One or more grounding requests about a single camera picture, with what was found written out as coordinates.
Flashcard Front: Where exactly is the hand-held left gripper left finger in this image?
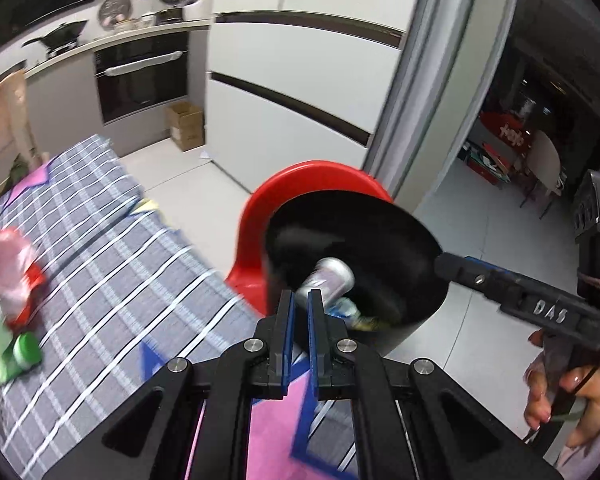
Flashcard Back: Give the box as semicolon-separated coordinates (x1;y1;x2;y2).
42;290;297;480

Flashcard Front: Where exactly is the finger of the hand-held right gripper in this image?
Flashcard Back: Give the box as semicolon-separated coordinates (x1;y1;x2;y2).
434;252;511;307

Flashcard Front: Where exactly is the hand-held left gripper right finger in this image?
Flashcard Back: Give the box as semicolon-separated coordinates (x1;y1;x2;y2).
307;290;564;480

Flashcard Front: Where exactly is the silver can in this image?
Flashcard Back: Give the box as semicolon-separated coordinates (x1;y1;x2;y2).
295;257;356;302

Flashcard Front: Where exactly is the black bin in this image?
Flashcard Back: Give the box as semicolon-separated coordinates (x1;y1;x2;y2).
262;190;449;356

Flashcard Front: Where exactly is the green white tube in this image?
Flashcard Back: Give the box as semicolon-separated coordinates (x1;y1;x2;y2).
0;332;44;392

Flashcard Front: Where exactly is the red plastic chair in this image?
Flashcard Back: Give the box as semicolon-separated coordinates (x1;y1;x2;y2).
225;161;396;319

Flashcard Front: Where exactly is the red printed box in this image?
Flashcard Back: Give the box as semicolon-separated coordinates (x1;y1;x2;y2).
479;110;537;182

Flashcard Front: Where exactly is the white round chair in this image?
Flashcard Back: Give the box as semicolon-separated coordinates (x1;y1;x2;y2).
517;130;566;221

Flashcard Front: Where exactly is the brown cardboard box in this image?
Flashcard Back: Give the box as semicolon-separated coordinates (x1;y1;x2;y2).
166;101;205;153

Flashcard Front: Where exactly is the red snack packet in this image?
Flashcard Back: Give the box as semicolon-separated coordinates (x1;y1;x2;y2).
5;264;47;332

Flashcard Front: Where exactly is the white refrigerator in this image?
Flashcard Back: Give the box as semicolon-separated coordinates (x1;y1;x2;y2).
202;0;432;197

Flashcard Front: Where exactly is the black built-in oven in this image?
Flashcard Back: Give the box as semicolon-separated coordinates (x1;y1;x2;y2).
94;30;190;126

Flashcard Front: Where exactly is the beige high chair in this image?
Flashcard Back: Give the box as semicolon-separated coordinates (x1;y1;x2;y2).
0;70;51;211

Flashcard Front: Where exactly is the black wok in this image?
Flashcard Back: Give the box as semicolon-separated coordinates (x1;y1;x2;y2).
22;20;89;52

